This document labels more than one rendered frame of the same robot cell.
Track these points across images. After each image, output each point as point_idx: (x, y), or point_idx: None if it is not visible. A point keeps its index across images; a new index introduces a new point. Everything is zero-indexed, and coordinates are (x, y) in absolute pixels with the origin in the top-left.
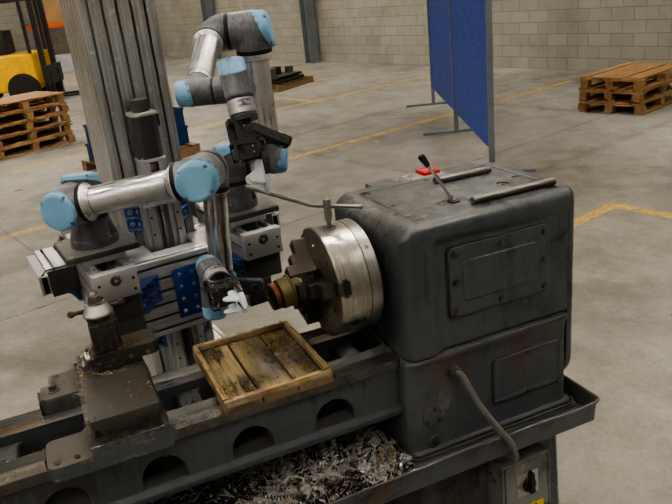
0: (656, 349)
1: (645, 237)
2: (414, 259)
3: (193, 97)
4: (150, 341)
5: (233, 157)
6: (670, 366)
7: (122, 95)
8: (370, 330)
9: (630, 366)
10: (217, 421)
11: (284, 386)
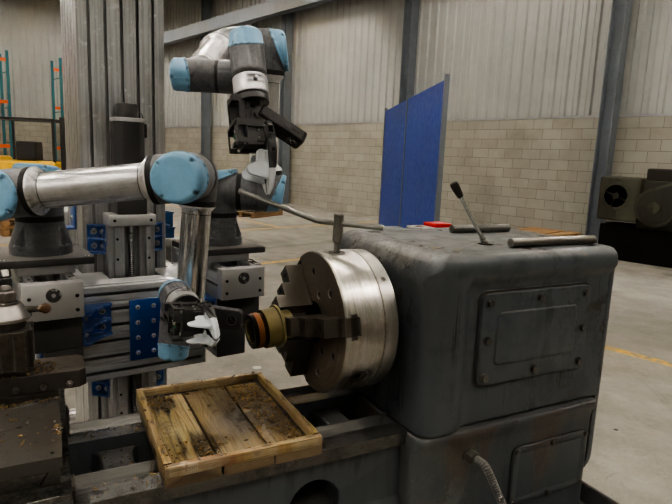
0: (608, 461)
1: None
2: (446, 298)
3: (191, 76)
4: (76, 369)
5: (223, 184)
6: (627, 480)
7: (109, 98)
8: (363, 395)
9: (587, 476)
10: (150, 496)
11: (255, 453)
